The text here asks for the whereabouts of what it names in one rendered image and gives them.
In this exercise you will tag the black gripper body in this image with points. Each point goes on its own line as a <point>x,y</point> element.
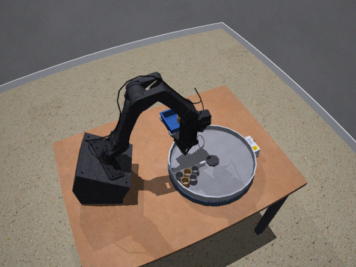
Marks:
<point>184,140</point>

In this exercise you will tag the blue open crate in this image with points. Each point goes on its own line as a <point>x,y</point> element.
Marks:
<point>169,118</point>

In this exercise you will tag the grey round turntable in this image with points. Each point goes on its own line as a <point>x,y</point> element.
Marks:
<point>227,163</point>

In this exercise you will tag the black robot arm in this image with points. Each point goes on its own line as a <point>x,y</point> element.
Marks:
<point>140,100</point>

